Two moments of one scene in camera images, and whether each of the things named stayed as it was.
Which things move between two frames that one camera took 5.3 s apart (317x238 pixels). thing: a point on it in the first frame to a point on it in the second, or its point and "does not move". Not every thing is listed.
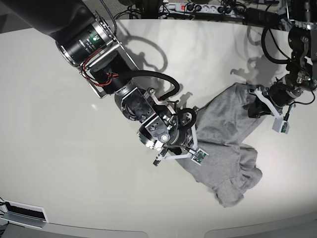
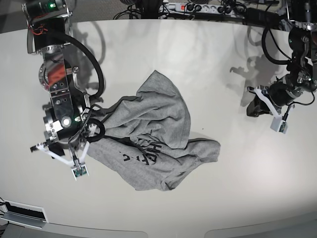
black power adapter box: [261, 18] does not move
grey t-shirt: [222, 123] to [147, 139]
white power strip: [198, 8] does not move
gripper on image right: [265, 100] does not move
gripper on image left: [172, 133] to [66, 137]
